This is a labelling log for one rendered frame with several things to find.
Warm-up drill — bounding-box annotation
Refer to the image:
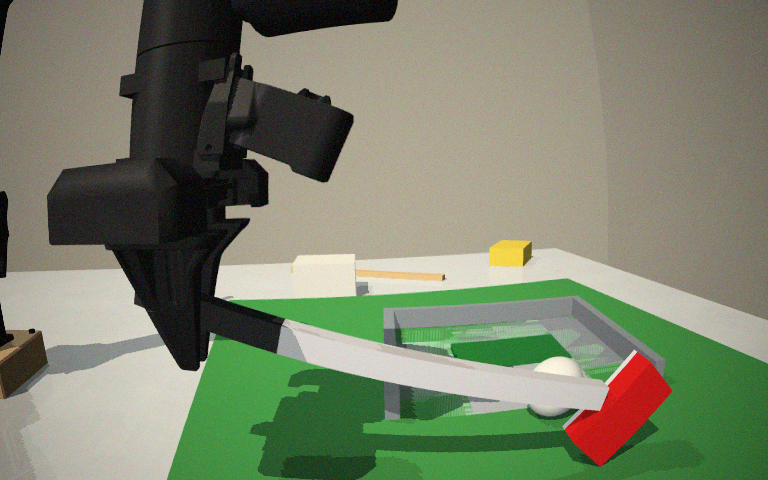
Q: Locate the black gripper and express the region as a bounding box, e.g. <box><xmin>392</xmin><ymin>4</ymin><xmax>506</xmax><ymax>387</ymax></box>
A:
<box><xmin>47</xmin><ymin>41</ymin><xmax>269</xmax><ymax>372</ymax></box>

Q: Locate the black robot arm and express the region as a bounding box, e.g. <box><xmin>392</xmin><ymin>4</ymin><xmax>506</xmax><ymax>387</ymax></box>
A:
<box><xmin>0</xmin><ymin>0</ymin><xmax>398</xmax><ymax>278</ymax></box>

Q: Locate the tan wooden stick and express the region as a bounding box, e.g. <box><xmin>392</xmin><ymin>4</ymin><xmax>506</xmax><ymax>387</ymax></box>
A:
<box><xmin>355</xmin><ymin>270</ymin><xmax>445</xmax><ymax>281</ymax></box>

